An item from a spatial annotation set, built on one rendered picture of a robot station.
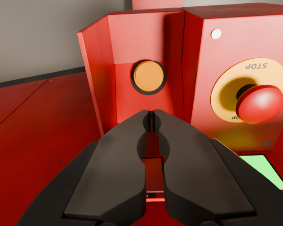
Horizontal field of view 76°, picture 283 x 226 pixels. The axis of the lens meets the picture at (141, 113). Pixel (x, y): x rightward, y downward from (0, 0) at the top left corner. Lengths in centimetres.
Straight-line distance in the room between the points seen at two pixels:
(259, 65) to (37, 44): 103
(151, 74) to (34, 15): 89
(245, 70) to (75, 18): 88
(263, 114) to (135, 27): 17
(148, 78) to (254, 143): 15
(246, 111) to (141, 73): 13
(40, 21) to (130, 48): 85
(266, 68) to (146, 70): 13
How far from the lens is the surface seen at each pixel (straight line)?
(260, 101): 18
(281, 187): 24
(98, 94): 16
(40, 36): 109
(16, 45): 117
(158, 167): 22
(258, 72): 20
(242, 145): 26
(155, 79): 23
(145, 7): 83
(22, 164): 50
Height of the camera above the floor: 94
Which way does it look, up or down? 56 degrees down
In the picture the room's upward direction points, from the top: 179 degrees counter-clockwise
